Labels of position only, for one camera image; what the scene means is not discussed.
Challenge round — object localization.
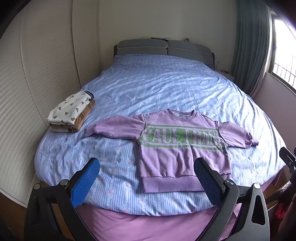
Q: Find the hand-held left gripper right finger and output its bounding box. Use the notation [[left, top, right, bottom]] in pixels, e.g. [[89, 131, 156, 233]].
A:
[[194, 157, 270, 241]]

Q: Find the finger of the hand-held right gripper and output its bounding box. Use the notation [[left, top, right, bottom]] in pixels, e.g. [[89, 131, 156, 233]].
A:
[[279, 147, 296, 174]]

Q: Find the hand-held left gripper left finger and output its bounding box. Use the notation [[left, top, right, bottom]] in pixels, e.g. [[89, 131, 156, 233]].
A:
[[24, 157, 100, 241]]

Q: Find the purple sweatshirt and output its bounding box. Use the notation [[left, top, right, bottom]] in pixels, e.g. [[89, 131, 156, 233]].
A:
[[85, 108, 259, 193]]

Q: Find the brown plaid folded garment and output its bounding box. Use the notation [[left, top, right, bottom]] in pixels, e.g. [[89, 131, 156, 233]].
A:
[[50, 99, 96, 133]]

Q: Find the purple bed sheet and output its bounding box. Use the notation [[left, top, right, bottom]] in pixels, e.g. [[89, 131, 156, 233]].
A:
[[76, 197, 243, 241]]

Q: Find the white printed folded garment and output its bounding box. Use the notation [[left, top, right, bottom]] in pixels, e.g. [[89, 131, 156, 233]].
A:
[[47, 91, 95, 126]]

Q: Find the small bedside table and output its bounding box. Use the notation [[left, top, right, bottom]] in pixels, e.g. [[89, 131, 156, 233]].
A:
[[217, 69, 236, 82]]

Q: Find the window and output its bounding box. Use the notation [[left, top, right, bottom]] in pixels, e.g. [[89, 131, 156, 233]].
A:
[[269, 14, 296, 88]]

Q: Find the blue floral striped duvet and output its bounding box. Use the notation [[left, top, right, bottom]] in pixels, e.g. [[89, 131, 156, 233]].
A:
[[35, 54, 287, 216]]

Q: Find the white louvered wardrobe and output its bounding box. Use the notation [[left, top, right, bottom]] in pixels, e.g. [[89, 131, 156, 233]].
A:
[[0, 0, 100, 204]]

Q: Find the grey-blue curtain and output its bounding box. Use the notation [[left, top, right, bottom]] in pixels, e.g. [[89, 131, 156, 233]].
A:
[[230, 0, 273, 95]]

